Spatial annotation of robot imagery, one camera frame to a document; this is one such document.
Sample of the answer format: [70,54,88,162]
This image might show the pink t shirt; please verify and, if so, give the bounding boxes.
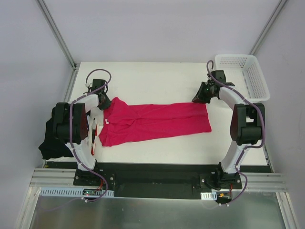
[99,97,212,147]

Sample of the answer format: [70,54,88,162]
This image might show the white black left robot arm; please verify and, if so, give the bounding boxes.
[52,79,111,186]

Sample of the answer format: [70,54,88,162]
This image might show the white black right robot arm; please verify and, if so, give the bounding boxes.
[192,70,265,189]

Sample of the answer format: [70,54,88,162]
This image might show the white red folded shirt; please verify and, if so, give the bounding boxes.
[87,107,104,156]

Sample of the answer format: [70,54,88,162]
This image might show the white perforated plastic basket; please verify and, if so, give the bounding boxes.
[214,54,270,103]

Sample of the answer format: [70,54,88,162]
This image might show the black folded t shirt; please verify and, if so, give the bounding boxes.
[38,117,73,160]

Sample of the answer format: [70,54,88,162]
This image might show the aluminium frame rail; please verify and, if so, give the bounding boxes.
[30,168,79,186]

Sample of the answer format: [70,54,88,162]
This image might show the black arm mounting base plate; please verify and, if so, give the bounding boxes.
[46,161,244,198]

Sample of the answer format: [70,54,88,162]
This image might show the white slotted cable duct right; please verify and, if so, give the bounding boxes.
[200,191,217,201]

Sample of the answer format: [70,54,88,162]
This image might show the white slotted cable duct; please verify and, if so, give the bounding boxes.
[200,191,217,201]
[40,187,114,198]

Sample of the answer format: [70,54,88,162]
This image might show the white slotted cable duct left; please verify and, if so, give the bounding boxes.
[40,187,114,198]

